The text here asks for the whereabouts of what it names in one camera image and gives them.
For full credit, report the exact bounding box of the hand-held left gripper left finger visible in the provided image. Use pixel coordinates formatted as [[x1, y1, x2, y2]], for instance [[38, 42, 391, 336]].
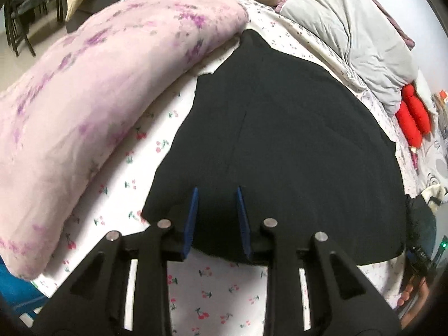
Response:
[[31, 186, 200, 336]]

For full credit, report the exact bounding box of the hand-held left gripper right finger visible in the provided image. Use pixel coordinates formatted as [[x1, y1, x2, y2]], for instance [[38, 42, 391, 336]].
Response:
[[237, 186, 403, 336]]

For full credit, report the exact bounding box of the black long coat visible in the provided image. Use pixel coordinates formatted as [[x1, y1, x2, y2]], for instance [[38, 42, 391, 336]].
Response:
[[141, 29, 407, 265]]

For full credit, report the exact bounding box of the person's right hand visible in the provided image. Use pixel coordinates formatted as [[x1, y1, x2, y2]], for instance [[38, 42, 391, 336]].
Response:
[[395, 276, 431, 328]]

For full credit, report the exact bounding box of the navy quilted jacket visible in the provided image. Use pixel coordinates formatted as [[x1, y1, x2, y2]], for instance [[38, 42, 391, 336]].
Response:
[[406, 194, 438, 249]]

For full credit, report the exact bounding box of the white cherry print bed sheet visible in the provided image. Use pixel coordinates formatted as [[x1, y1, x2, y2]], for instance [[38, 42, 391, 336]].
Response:
[[31, 0, 448, 336]]

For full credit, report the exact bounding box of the white black printed pillow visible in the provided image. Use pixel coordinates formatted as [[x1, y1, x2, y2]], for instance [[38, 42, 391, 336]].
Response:
[[424, 136, 448, 190]]

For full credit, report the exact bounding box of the red plush cushion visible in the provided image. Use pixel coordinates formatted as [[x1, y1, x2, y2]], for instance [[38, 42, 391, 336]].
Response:
[[395, 82, 433, 147]]

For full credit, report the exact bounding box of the pink floral blanket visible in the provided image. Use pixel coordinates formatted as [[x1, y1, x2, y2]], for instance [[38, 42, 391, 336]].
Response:
[[0, 0, 250, 281]]

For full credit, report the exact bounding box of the teal plastic container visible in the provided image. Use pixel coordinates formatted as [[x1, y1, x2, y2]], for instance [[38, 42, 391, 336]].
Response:
[[0, 255, 47, 320]]

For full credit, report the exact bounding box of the light grey duvet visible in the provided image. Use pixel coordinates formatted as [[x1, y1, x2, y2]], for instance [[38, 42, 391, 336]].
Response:
[[280, 0, 421, 115]]

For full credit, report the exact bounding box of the black chair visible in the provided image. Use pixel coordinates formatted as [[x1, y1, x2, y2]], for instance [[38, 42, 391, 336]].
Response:
[[3, 0, 64, 57]]

